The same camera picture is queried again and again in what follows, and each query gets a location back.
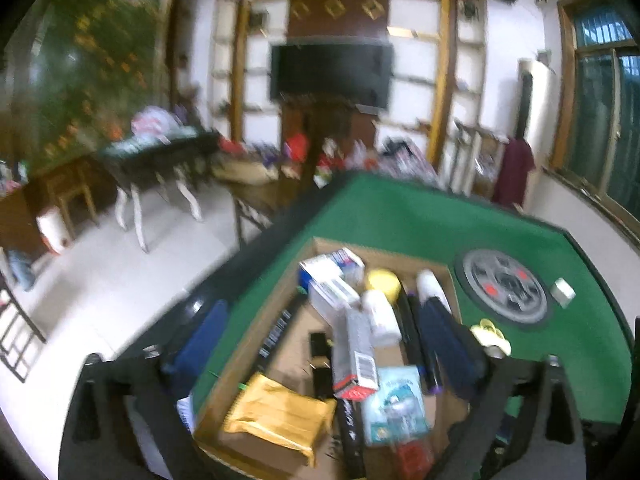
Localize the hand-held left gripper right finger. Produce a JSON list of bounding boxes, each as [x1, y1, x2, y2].
[[419, 296, 588, 480]]

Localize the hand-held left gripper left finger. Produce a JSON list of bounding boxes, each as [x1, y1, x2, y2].
[[59, 299, 231, 480]]

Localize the white bottle blue label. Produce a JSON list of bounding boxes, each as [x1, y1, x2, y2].
[[416, 269, 448, 311]]

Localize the black printed box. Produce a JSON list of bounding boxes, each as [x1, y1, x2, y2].
[[256, 300, 307, 373]]

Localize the small white pill bottle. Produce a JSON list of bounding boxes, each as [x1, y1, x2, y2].
[[361, 290, 402, 348]]

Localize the teal tissue packet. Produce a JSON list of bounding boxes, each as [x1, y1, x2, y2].
[[361, 365, 432, 446]]

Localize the red and white tube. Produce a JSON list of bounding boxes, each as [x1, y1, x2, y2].
[[331, 310, 379, 402]]

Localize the yellow lid jar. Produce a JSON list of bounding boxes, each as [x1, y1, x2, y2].
[[365, 269, 402, 301]]

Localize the shallow cardboard box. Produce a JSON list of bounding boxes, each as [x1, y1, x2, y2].
[[192, 237, 473, 480]]

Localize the orange yellow packet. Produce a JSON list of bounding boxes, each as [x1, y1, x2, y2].
[[222, 372, 337, 468]]

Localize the small red box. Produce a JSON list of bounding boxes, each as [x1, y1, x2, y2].
[[395, 440, 436, 480]]

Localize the black clip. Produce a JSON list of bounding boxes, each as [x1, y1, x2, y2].
[[307, 330, 333, 401]]

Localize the white grey medicine box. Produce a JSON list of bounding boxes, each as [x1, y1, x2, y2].
[[307, 277, 361, 321]]

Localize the black slim box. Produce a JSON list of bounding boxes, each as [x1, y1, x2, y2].
[[335, 397, 368, 480]]

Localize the white blue medicine box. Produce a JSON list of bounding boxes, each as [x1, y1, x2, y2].
[[298, 247, 366, 291]]

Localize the yellow tape rings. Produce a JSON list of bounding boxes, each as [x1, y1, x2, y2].
[[470, 319, 506, 346]]

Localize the round grey table centre panel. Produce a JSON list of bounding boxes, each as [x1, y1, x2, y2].
[[454, 247, 553, 331]]

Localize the small grey white box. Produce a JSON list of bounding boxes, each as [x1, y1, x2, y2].
[[550, 277, 576, 308]]

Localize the wooden clothes rack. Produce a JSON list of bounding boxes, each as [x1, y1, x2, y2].
[[452, 122, 507, 198]]

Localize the dark red garment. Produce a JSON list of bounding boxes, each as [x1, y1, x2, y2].
[[492, 137, 537, 207]]

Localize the pile of clothes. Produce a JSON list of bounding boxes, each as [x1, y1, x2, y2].
[[377, 137, 442, 183]]

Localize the black side table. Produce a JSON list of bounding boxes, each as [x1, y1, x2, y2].
[[95, 127, 223, 253]]

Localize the red bag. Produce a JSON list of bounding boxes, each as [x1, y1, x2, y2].
[[284, 132, 308, 162]]

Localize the white plastic bag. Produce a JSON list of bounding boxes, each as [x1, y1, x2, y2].
[[131, 106, 177, 135]]

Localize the white standing air conditioner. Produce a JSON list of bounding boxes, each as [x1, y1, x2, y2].
[[517, 57, 557, 166]]

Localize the barred window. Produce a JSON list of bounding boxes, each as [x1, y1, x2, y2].
[[555, 0, 640, 241]]

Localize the black television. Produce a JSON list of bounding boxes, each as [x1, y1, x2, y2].
[[269, 42, 394, 110]]

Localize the floral wall mural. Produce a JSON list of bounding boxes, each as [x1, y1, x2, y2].
[[0, 0, 176, 176]]

